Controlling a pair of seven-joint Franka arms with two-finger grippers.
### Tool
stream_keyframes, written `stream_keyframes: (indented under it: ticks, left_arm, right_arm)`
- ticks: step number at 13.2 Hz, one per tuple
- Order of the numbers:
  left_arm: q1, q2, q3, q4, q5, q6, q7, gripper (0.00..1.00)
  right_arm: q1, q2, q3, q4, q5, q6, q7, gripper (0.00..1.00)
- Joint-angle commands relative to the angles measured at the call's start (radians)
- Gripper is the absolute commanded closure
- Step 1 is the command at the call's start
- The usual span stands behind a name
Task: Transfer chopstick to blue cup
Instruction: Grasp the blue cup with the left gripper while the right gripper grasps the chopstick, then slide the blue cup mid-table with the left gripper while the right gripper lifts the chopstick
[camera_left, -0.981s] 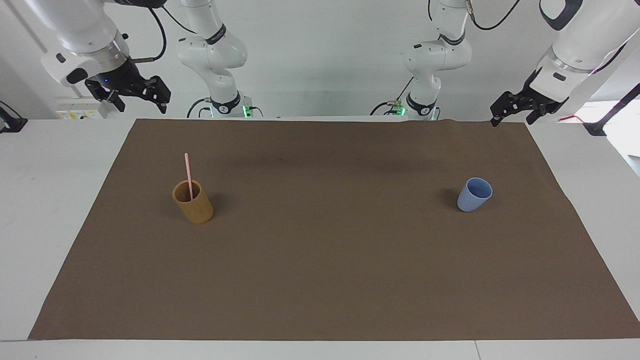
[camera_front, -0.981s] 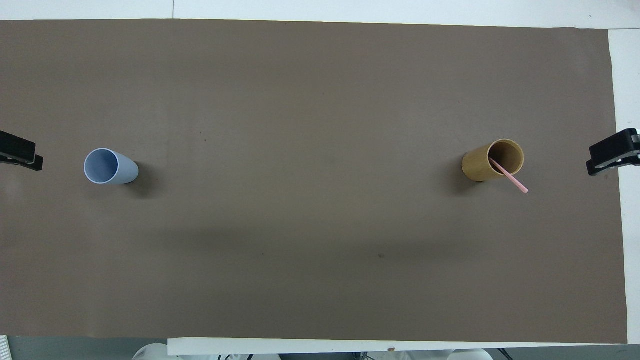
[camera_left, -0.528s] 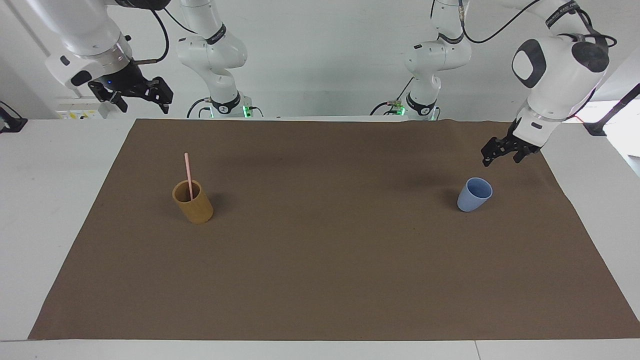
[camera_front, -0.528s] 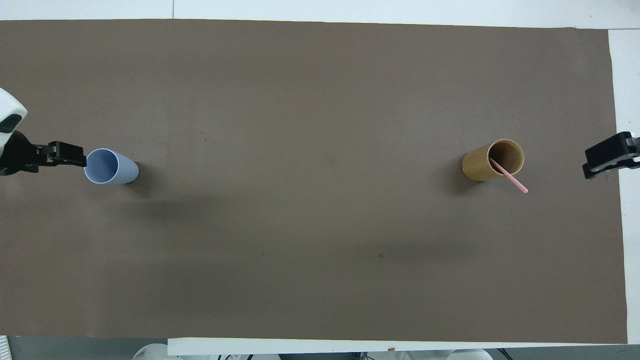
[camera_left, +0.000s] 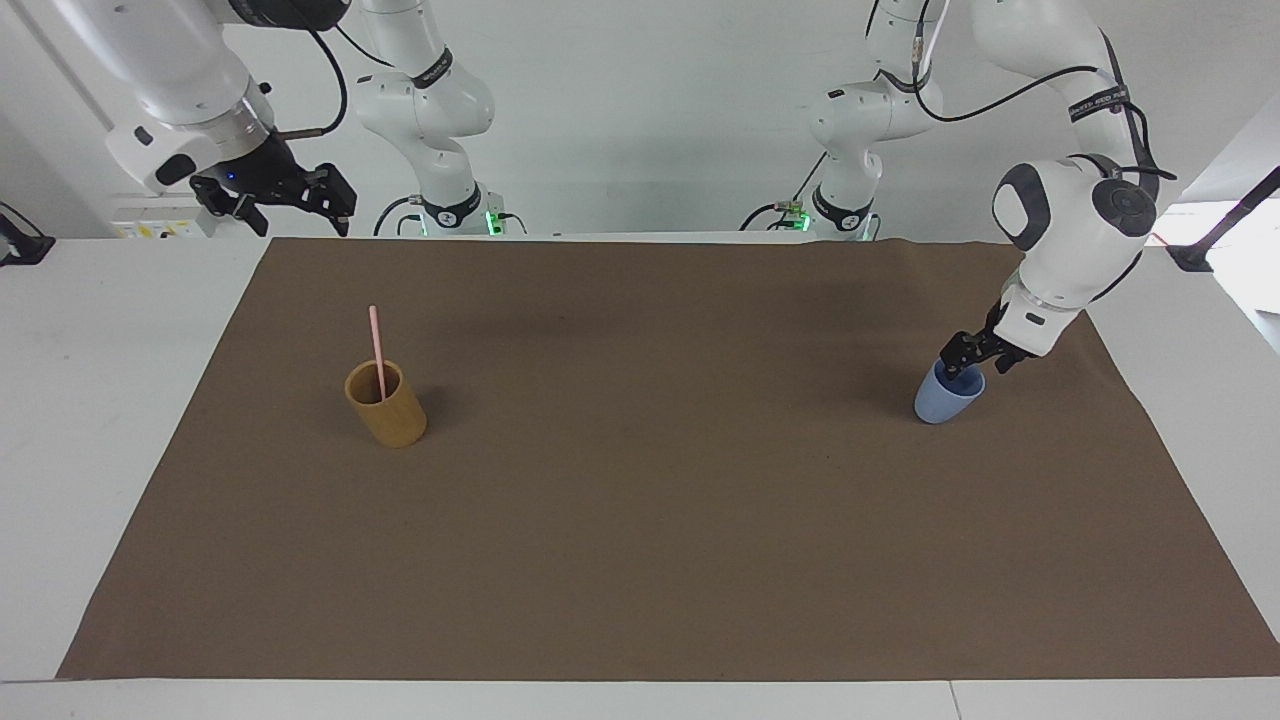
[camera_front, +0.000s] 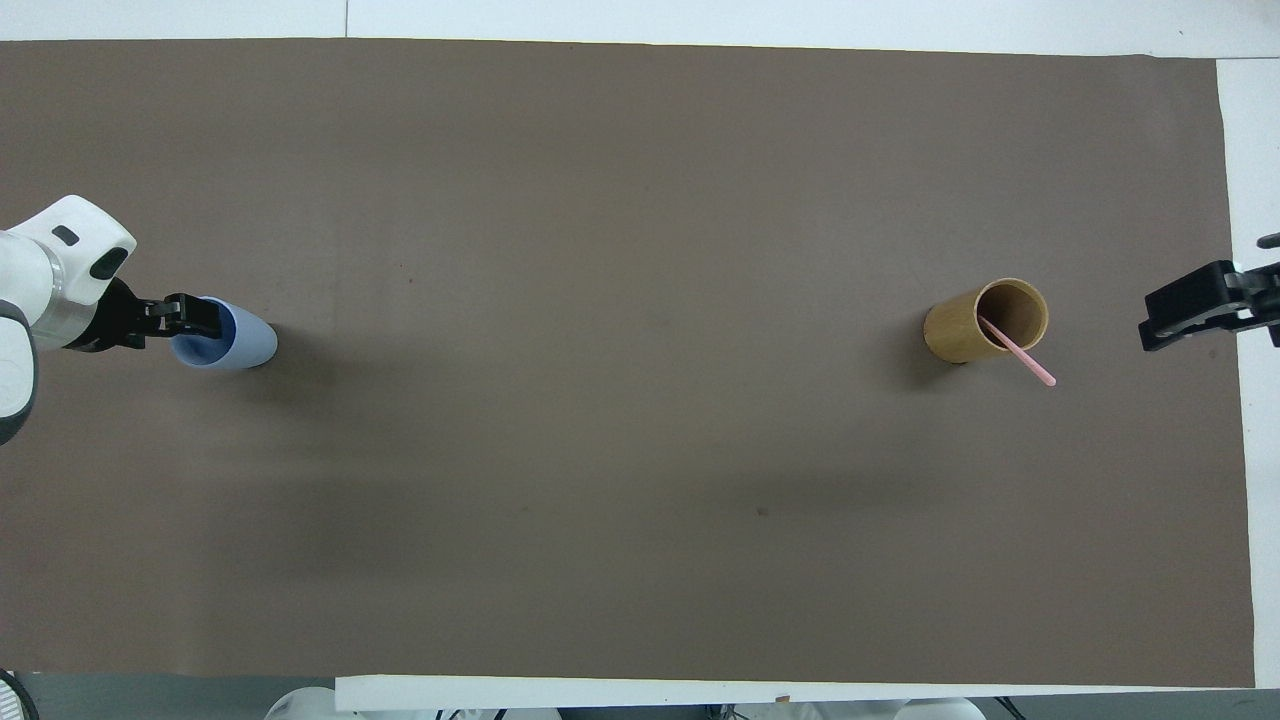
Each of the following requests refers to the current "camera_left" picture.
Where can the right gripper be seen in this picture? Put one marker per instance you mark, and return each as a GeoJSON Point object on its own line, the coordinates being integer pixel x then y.
{"type": "Point", "coordinates": [262, 170]}

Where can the black stand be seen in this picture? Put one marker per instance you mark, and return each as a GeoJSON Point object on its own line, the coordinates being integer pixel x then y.
{"type": "Point", "coordinates": [25, 247]}
{"type": "Point", "coordinates": [1215, 232]}

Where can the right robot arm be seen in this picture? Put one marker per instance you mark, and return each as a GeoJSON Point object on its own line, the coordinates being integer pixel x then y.
{"type": "Point", "coordinates": [190, 70]}

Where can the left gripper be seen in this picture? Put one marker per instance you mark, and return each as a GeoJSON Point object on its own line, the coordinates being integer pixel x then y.
{"type": "Point", "coordinates": [996, 325]}

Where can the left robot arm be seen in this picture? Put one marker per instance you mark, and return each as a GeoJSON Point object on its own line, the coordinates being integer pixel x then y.
{"type": "Point", "coordinates": [1075, 215]}

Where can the pink straw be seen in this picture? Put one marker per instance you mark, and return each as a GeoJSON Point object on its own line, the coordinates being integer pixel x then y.
{"type": "Point", "coordinates": [376, 345]}

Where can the bamboo cup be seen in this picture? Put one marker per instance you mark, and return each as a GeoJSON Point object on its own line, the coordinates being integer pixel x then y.
{"type": "Point", "coordinates": [392, 418]}

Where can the blue cup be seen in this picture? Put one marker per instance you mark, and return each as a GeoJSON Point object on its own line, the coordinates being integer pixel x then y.
{"type": "Point", "coordinates": [942, 400]}

